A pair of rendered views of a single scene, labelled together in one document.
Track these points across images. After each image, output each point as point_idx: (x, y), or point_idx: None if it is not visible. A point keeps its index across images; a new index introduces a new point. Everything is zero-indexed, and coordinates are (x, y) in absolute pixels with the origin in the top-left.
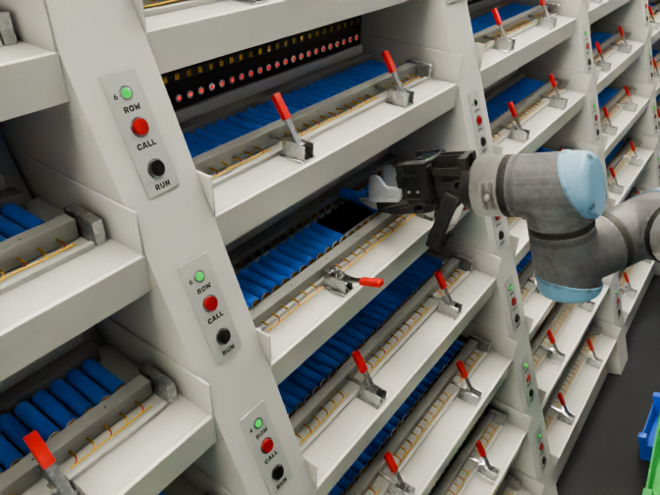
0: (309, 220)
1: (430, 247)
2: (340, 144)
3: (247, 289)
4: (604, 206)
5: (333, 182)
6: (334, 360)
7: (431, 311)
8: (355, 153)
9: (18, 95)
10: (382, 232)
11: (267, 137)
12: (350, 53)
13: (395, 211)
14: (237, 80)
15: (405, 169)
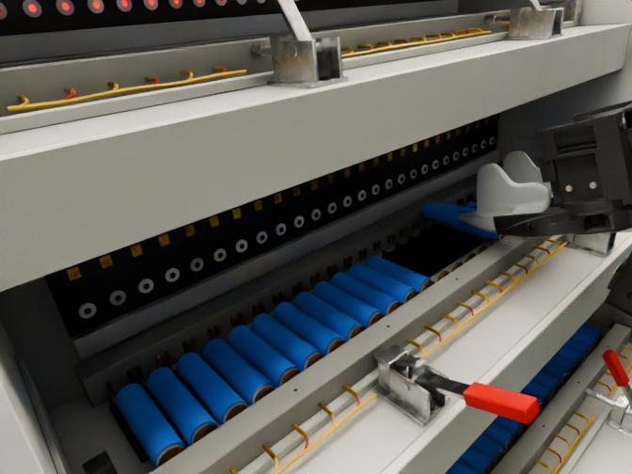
0: (369, 253)
1: (617, 308)
2: (414, 68)
3: (199, 391)
4: None
5: (413, 195)
6: None
7: (598, 426)
8: (449, 97)
9: None
10: (506, 275)
11: (248, 55)
12: (439, 7)
13: (537, 230)
14: (232, 1)
15: (560, 139)
